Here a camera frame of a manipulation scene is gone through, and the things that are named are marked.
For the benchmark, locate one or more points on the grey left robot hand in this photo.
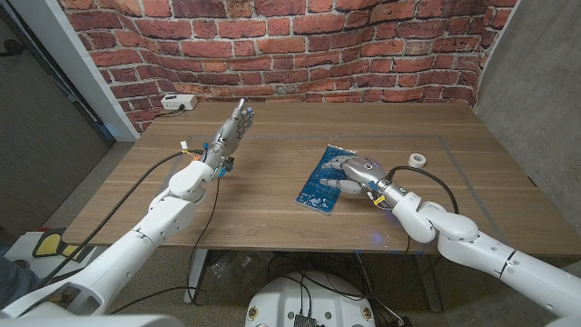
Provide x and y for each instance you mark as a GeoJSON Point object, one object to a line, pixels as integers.
{"type": "Point", "coordinates": [229, 134]}

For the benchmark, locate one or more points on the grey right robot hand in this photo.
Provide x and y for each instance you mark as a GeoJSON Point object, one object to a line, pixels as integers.
{"type": "Point", "coordinates": [361, 170]}

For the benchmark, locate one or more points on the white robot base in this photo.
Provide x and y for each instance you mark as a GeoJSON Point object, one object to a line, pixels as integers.
{"type": "Point", "coordinates": [281, 300]}

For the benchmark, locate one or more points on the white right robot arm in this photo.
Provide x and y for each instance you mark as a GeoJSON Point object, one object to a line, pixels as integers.
{"type": "Point", "coordinates": [454, 227]}

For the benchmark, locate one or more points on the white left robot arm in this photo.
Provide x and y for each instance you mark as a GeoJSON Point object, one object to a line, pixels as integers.
{"type": "Point", "coordinates": [179, 184]}

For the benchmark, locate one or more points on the white tape roll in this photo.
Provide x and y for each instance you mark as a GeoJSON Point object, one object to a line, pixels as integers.
{"type": "Point", "coordinates": [417, 160]}

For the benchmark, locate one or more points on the white power strip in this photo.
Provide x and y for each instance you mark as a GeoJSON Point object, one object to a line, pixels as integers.
{"type": "Point", "coordinates": [178, 102]}

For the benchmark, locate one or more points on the brick print backdrop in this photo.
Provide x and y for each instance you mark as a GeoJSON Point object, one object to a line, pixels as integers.
{"type": "Point", "coordinates": [290, 45]}

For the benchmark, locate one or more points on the grey table leg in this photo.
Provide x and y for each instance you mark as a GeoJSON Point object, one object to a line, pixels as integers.
{"type": "Point", "coordinates": [426, 281]}

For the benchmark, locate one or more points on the clear plastic bag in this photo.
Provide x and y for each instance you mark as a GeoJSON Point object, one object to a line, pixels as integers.
{"type": "Point", "coordinates": [236, 270]}

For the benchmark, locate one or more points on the white table leg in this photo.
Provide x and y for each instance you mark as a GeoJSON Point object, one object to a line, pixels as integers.
{"type": "Point", "coordinates": [196, 272]}

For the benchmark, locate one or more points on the black box on base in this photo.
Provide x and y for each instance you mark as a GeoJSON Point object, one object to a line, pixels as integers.
{"type": "Point", "coordinates": [306, 321]}

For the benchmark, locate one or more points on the white board with yellow shapes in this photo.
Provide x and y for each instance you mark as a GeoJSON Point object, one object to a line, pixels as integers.
{"type": "Point", "coordinates": [50, 243]}

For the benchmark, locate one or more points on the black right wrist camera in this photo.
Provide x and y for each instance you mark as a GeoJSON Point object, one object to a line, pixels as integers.
{"type": "Point", "coordinates": [377, 195]}

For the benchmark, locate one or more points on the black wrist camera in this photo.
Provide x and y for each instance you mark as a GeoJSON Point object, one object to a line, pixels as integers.
{"type": "Point", "coordinates": [228, 164]}
{"type": "Point", "coordinates": [377, 195]}

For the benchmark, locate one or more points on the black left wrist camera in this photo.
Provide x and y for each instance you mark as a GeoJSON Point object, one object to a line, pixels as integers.
{"type": "Point", "coordinates": [228, 164]}

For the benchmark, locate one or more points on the white door frame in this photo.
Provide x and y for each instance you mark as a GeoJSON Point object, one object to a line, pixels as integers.
{"type": "Point", "coordinates": [68, 59]}

